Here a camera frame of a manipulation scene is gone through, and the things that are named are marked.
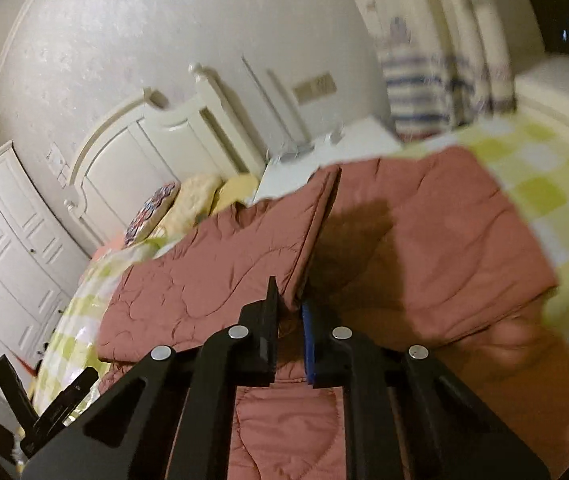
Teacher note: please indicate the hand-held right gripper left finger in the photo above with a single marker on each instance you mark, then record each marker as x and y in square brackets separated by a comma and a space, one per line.
[264, 340]

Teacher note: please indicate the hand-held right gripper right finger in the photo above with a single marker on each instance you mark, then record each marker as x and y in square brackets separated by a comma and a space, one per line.
[308, 345]

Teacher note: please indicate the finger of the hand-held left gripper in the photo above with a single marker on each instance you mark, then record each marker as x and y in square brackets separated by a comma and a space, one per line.
[14, 390]
[64, 405]

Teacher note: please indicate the pink quilted garment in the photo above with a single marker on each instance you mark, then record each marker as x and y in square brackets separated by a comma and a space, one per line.
[414, 260]

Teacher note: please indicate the white panelled wardrobe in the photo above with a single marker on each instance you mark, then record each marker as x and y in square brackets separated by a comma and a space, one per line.
[9, 240]

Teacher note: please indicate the pale yellow pillow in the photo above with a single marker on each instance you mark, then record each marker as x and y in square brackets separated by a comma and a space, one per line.
[237, 190]
[189, 202]

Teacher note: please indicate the colourful patterned pillow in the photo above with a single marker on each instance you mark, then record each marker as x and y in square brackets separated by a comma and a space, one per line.
[150, 212]

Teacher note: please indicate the white nightstand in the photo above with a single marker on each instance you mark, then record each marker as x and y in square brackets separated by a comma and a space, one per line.
[359, 142]

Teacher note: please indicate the white wooden headboard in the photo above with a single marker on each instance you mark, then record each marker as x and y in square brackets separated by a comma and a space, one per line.
[114, 170]

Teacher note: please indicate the blue striped hanging cloth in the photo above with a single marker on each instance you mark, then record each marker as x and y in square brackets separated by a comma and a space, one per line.
[412, 90]

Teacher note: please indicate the green white checked bedsheet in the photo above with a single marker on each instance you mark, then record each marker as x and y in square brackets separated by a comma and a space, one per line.
[539, 180]

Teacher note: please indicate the cream patterned curtain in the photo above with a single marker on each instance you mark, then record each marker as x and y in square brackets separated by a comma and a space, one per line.
[469, 35]

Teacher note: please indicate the white furniture edge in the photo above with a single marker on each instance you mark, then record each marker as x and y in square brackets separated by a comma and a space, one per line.
[564, 90]

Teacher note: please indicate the white wall socket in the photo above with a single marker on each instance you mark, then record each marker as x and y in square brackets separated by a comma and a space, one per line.
[57, 165]

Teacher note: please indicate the beige wall switch plate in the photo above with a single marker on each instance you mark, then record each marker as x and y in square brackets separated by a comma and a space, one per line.
[314, 88]

